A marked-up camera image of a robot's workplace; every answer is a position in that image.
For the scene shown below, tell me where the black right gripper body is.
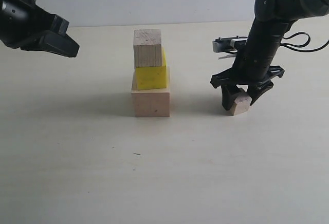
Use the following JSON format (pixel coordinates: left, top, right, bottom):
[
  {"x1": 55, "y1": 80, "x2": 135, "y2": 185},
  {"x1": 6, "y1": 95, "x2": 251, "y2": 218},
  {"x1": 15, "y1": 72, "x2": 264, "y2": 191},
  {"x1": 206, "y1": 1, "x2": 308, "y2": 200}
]
[{"x1": 210, "y1": 19, "x2": 290, "y2": 88}]

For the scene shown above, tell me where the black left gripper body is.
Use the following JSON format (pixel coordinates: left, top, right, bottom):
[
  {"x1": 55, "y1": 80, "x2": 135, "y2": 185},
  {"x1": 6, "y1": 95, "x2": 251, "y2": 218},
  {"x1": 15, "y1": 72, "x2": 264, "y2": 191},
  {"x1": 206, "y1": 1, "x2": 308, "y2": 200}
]
[{"x1": 1, "y1": 0, "x2": 69, "y2": 49}]

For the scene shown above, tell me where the small wooden cube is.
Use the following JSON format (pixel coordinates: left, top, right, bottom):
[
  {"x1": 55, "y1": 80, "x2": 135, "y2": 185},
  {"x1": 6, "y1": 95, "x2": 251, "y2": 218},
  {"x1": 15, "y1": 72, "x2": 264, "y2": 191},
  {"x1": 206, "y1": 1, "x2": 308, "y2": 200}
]
[{"x1": 229, "y1": 88, "x2": 252, "y2": 116}]

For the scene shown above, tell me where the large wooden cube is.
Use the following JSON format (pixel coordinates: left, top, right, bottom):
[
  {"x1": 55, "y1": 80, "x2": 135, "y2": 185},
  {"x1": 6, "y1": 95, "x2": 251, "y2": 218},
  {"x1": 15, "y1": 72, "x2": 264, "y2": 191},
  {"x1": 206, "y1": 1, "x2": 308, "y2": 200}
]
[{"x1": 130, "y1": 66, "x2": 171, "y2": 118}]

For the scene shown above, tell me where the yellow cube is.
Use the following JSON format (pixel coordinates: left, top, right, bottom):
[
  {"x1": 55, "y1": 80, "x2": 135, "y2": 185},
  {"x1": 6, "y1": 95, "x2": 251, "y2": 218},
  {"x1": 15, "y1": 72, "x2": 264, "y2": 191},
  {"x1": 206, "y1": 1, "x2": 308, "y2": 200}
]
[{"x1": 135, "y1": 48, "x2": 168, "y2": 90}]

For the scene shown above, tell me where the medium wooden cube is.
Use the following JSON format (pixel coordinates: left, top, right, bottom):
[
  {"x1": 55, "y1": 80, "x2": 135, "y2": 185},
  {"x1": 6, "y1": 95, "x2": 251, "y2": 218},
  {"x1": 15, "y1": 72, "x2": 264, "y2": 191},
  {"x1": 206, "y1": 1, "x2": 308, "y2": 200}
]
[{"x1": 133, "y1": 29, "x2": 162, "y2": 68}]

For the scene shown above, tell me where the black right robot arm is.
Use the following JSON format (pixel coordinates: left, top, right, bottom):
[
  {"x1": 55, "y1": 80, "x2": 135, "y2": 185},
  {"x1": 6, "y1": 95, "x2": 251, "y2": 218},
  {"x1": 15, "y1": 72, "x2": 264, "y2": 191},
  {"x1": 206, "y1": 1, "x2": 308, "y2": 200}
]
[{"x1": 210, "y1": 0, "x2": 328, "y2": 110}]

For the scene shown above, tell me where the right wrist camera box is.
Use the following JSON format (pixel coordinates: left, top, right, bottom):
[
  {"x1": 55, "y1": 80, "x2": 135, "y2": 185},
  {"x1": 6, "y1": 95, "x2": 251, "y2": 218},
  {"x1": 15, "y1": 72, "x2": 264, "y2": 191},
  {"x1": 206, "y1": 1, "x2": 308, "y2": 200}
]
[{"x1": 212, "y1": 36, "x2": 247, "y2": 60}]

